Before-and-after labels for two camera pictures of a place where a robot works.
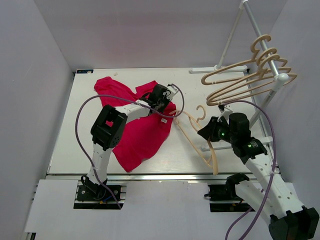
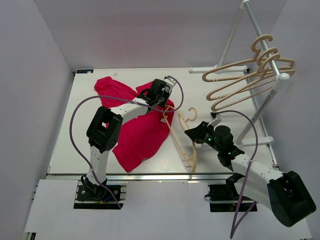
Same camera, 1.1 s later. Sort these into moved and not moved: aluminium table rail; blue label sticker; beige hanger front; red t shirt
Moved: beige hanger front
Not moved: aluminium table rail; blue label sticker; red t shirt
